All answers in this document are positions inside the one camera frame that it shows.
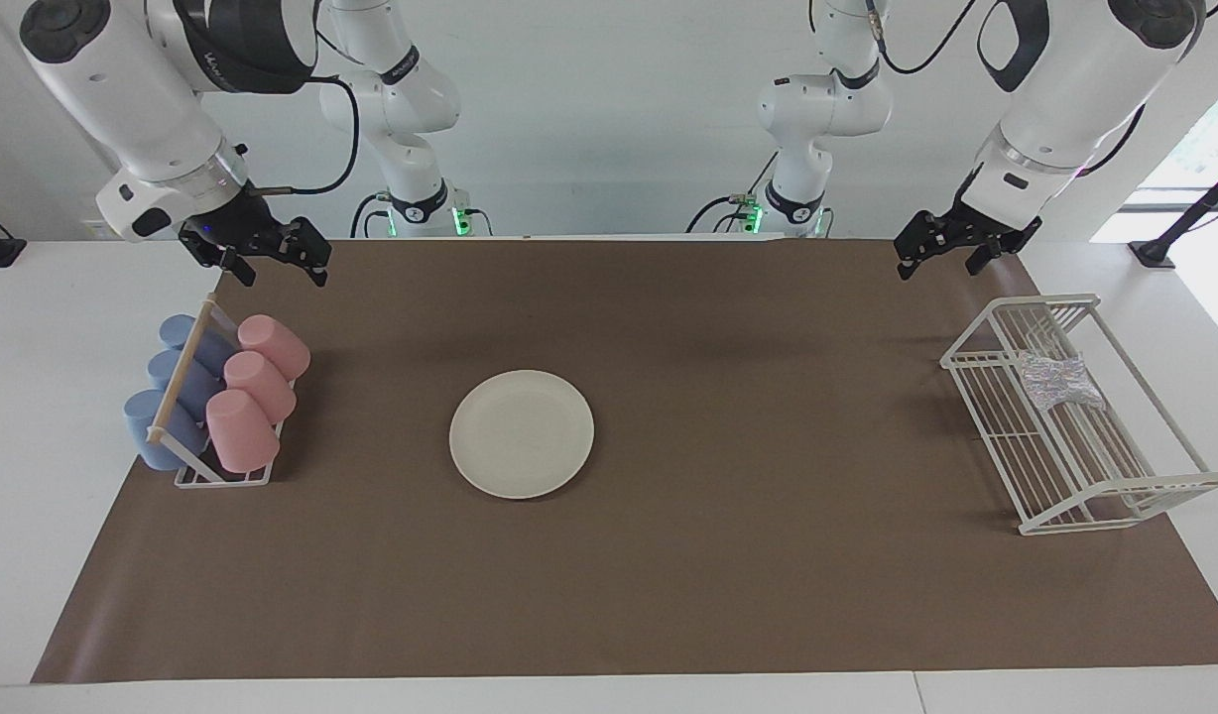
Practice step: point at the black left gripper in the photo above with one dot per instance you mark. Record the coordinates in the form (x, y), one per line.
(996, 228)

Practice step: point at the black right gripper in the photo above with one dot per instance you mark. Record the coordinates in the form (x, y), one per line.
(232, 228)

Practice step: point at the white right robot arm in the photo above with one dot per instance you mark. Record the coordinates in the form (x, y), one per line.
(123, 99)

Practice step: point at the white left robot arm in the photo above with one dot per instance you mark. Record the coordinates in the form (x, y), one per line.
(1065, 79)

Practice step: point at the cream round plate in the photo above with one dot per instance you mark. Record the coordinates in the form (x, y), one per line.
(522, 434)

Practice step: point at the pink plastic cup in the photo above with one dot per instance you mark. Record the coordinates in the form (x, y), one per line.
(240, 434)
(262, 385)
(277, 345)

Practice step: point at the blue plastic cup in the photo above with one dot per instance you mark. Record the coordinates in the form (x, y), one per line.
(153, 431)
(168, 372)
(178, 329)

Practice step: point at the brown table mat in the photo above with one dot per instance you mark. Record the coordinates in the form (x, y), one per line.
(669, 575)

